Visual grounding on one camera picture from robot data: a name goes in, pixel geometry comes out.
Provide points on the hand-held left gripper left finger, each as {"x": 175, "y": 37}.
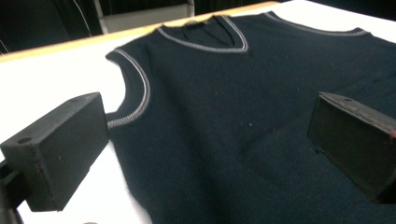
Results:
{"x": 59, "y": 149}

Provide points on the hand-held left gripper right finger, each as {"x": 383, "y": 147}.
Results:
{"x": 355, "y": 143}

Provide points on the dark navy knit vest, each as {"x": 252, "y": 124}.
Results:
{"x": 218, "y": 109}

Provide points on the white table sheet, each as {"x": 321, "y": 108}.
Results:
{"x": 46, "y": 77}

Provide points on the white metal desk frame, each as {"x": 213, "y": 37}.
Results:
{"x": 140, "y": 18}

